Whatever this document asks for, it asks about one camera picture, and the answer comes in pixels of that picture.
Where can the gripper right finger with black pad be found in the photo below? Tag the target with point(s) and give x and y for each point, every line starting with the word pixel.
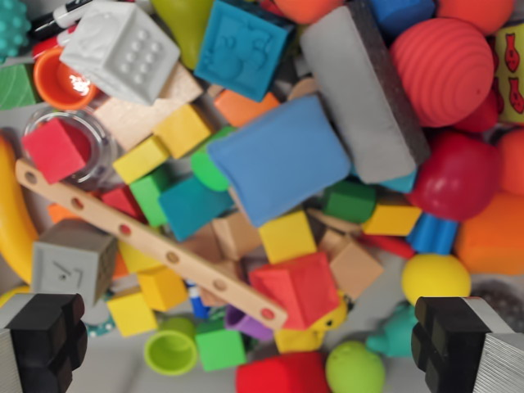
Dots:
pixel 458 352

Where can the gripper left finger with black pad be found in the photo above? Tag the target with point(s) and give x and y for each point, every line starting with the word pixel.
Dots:
pixel 41 344

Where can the grey felt black foam eraser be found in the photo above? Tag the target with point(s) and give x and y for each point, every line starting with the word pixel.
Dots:
pixel 360 102

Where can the grey plastic bin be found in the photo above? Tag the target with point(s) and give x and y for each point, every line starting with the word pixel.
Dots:
pixel 106 368

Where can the black bumpy ball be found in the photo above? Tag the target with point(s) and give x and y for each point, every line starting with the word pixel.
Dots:
pixel 497 301

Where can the teal rubber animal toy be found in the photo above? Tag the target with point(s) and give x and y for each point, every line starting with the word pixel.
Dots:
pixel 395 333

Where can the yellow plastic lemon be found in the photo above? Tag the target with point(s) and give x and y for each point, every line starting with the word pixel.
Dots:
pixel 436 278

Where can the grey rubber embossed cube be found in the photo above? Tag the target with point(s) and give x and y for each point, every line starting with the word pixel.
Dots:
pixel 69 262

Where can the yellow wooden block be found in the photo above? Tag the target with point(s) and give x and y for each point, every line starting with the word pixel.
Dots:
pixel 135 258
pixel 391 220
pixel 141 159
pixel 288 237
pixel 161 288
pixel 131 314
pixel 296 340
pixel 184 129

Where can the lime green plastic fruit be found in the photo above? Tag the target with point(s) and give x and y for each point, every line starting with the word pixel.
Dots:
pixel 356 366

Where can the large orange plastic fruit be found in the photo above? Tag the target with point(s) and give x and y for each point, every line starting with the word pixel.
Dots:
pixel 491 237

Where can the blue ridged plastic piece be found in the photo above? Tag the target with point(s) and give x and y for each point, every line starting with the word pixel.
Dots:
pixel 434 235

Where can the yellow rubber duck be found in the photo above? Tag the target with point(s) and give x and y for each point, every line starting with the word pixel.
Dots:
pixel 337 317

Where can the red flat stick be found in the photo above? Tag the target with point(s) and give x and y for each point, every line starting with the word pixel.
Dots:
pixel 389 245

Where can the lime green plastic cup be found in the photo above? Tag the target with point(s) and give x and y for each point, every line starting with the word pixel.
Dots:
pixel 172 352

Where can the small orange block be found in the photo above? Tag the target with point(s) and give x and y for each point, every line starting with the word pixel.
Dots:
pixel 61 213

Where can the natural wooden cube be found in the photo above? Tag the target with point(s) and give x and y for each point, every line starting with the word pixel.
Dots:
pixel 356 266

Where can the yellow plastic banana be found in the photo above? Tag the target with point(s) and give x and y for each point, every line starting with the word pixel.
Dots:
pixel 12 213

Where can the wooden strip with holes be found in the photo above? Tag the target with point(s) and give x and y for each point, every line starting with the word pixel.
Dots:
pixel 143 237

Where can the blue marker pen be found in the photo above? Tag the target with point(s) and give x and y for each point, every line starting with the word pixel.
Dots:
pixel 199 305

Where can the red wooden block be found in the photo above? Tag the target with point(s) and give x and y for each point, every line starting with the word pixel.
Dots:
pixel 120 201

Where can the red plastic apple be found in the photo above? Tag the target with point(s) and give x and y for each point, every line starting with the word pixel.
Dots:
pixel 454 176

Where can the red soft toy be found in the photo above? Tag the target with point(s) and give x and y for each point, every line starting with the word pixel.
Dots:
pixel 282 374

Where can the small teal block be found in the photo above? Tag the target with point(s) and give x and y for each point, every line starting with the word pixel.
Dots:
pixel 403 183

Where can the bright green wooden cube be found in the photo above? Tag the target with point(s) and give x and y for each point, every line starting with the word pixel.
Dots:
pixel 219 348

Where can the dark green wooden block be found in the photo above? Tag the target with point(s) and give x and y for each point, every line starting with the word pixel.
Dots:
pixel 348 201

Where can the red wooden cube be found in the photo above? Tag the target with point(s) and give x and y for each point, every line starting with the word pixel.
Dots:
pixel 53 149

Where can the small orange plastic fruit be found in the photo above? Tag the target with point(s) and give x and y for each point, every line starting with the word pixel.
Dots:
pixel 513 161

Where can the clear glass jar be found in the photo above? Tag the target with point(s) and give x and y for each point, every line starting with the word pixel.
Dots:
pixel 102 151

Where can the teal wooden block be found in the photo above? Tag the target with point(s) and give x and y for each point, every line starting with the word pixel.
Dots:
pixel 192 209

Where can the purple plastic piece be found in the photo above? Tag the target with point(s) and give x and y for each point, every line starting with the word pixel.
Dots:
pixel 245 324

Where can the small red plastic fruit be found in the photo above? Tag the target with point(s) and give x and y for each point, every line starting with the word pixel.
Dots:
pixel 483 116

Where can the green wooden cylinder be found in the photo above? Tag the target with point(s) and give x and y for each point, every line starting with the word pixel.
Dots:
pixel 206 170

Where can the large natural wooden block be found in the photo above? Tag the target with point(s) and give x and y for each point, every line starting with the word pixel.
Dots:
pixel 131 118

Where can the orange plastic cup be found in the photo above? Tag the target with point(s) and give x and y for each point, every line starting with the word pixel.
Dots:
pixel 49 82

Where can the blue fabric beanbag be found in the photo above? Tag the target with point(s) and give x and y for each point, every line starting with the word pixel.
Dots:
pixel 278 159

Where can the red ribbed rubber ball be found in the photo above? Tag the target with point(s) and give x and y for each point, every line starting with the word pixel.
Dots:
pixel 438 69

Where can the yellow fabric fish print cube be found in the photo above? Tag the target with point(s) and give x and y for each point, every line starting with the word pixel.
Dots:
pixel 511 73

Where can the white rubber dotted cube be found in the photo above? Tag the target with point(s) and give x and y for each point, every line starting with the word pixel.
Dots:
pixel 118 49

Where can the round wooden disc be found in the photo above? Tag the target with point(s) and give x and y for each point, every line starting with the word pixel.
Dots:
pixel 303 88

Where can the orange wooden block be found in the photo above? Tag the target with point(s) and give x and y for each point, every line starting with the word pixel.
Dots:
pixel 241 107

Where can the teal bumpy ball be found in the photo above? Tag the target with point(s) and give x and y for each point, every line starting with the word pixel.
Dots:
pixel 12 28

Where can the black marker pen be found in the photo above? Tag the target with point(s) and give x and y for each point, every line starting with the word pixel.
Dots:
pixel 45 24

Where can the orange smooth ball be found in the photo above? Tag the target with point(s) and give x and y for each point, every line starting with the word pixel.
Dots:
pixel 475 12
pixel 307 8

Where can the green plastic pear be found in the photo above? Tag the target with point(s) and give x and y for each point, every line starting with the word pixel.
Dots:
pixel 184 32

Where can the dark blue soft cube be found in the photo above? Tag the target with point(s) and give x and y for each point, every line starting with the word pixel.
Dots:
pixel 401 14

